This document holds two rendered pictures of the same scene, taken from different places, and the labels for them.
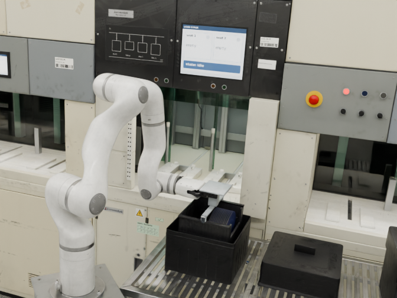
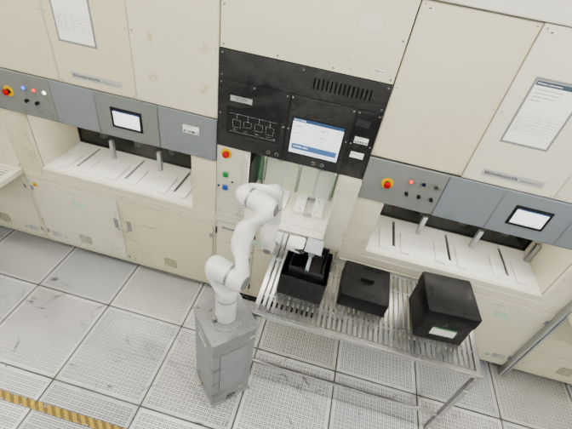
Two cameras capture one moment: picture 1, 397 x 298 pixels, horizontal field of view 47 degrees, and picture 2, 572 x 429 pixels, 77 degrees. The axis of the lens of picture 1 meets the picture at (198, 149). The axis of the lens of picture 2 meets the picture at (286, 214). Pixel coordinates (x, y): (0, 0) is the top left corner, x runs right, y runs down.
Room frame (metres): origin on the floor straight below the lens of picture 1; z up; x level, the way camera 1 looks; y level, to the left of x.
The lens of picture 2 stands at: (0.25, 0.39, 2.52)
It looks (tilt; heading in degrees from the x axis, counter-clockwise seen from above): 40 degrees down; 349
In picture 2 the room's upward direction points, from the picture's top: 10 degrees clockwise
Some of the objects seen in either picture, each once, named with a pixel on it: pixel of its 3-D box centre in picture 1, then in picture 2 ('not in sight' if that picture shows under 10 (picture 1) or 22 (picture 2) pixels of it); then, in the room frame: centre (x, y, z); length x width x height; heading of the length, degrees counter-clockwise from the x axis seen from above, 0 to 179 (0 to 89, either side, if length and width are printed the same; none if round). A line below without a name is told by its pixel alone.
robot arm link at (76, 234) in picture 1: (70, 208); (222, 277); (1.45, 0.42, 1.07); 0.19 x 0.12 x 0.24; 55
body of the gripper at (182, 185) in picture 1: (189, 187); (294, 243); (1.72, 0.03, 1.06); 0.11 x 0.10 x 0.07; 71
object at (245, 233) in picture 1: (208, 241); (305, 272); (1.69, -0.07, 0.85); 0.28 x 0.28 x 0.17; 72
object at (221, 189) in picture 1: (211, 223); (308, 264); (1.69, -0.07, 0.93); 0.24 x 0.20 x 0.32; 162
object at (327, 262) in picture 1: (303, 260); (364, 285); (1.63, -0.44, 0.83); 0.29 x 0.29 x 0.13; 72
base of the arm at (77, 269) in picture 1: (77, 266); (225, 306); (1.43, 0.40, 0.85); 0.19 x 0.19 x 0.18
